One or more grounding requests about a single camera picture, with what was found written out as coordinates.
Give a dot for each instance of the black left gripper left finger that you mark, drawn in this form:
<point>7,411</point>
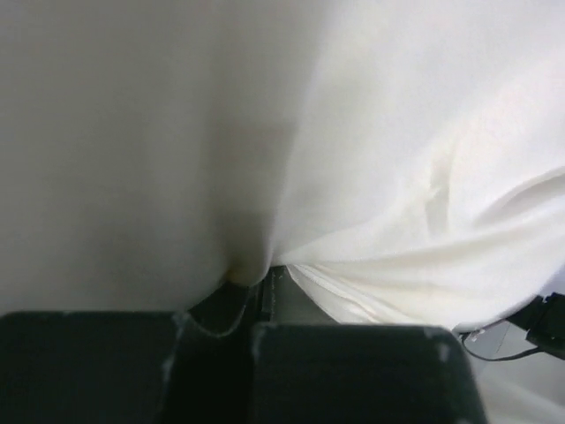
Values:
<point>186,366</point>

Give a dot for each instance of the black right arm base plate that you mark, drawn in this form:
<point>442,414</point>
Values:
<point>542,320</point>

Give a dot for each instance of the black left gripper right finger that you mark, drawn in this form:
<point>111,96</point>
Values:
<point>355,373</point>

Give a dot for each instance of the white pillowcase with peach ruffles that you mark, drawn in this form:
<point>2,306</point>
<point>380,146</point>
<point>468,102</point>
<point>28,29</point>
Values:
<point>403,159</point>

